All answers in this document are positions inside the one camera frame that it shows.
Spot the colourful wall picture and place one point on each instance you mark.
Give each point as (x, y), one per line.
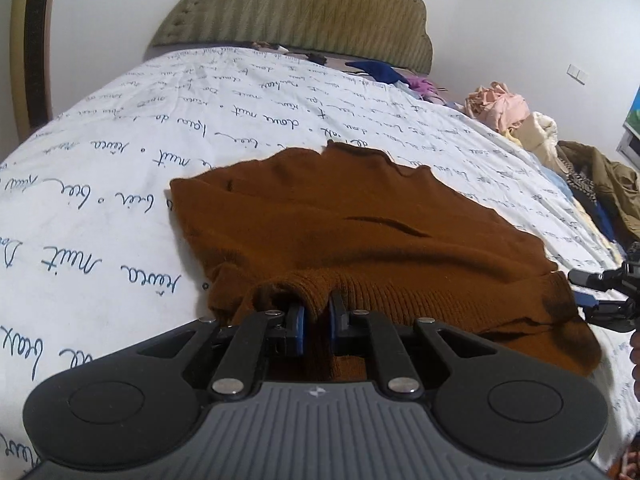
(633, 110)

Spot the dark blue garment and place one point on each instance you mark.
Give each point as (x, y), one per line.
(602, 217)

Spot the purple cloth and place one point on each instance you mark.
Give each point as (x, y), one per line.
(425, 87)

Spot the olive padded headboard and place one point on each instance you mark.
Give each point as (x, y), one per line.
(300, 10)

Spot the olive jacket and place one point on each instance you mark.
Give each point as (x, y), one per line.
(610, 180)

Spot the white light switch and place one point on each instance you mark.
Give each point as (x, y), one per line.
(577, 73)

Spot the light blue cloth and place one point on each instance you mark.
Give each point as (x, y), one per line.
(555, 179)

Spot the brown knit sweater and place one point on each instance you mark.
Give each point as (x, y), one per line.
(350, 240)

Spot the brown patterned cloth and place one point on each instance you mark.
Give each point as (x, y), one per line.
(577, 180)

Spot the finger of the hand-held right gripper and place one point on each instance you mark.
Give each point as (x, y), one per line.
(600, 310)
(590, 278)

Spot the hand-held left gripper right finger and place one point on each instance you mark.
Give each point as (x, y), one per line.
(332, 327)

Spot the gold tower fan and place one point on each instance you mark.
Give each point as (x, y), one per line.
(32, 35)

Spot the small black object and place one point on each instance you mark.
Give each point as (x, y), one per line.
(316, 58)

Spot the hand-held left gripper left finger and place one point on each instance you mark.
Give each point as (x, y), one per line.
(299, 327)

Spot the cream clothes pile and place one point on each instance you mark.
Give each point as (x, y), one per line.
(537, 135)

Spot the white script-printed bedsheet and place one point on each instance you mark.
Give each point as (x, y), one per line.
(100, 185)

